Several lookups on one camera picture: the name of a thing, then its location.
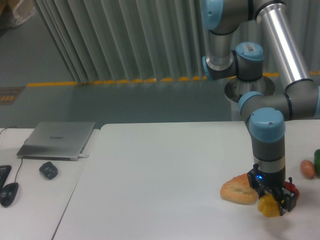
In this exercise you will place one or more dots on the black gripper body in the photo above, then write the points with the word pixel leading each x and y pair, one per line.
pixel 270 181

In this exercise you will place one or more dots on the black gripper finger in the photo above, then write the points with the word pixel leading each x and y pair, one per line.
pixel 259 189
pixel 286 199

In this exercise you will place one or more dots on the red bell pepper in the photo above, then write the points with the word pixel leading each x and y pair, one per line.
pixel 291 187

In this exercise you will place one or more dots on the yellow bell pepper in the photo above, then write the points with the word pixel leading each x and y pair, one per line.
pixel 268 206

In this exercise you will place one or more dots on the black computer mouse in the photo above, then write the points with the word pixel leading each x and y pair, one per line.
pixel 8 194

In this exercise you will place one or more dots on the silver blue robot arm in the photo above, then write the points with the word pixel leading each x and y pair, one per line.
pixel 264 115

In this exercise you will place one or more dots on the green bell pepper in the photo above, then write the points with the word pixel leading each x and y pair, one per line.
pixel 316 161

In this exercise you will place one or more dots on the golden pastry bread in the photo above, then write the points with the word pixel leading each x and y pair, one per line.
pixel 238 190

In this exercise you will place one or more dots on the brown egg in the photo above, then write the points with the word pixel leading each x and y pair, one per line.
pixel 307 169

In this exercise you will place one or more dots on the black earbuds case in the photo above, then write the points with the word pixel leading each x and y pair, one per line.
pixel 48 170

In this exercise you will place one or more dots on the silver closed laptop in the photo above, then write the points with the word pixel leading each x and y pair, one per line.
pixel 57 141

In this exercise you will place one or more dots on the grey pleated curtain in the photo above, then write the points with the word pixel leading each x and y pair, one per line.
pixel 127 40

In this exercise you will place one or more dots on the black keyboard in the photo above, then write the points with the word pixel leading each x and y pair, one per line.
pixel 4 173

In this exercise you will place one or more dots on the cardboard box in plastic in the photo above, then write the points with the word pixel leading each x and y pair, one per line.
pixel 14 13

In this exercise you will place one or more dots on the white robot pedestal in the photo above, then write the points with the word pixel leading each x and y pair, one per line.
pixel 236 88

